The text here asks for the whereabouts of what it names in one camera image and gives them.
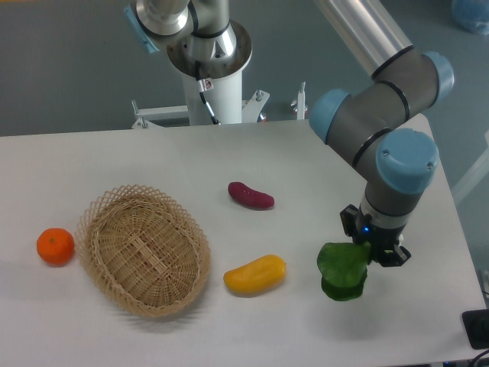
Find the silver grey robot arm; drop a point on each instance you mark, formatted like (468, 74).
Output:
(366, 130)

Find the orange tangerine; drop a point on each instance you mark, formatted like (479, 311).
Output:
(55, 246)

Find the yellow mango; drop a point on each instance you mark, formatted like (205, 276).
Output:
(256, 277)

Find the black device at table edge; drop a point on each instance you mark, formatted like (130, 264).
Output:
(476, 327)

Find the purple sweet potato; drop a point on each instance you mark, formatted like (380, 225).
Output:
(248, 197)

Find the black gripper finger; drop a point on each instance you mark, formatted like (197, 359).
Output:
(395, 257)
(348, 218)

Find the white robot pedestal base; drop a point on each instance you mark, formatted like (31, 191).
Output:
(211, 69)

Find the woven wicker basket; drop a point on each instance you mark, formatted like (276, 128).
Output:
(143, 251)

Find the green leafy vegetable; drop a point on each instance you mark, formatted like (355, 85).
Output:
(344, 269)

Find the blue plastic bag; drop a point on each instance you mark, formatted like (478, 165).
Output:
(471, 15)

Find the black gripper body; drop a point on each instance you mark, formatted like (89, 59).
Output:
(379, 238)

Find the white frame bar right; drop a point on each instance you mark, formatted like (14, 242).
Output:
(472, 177)

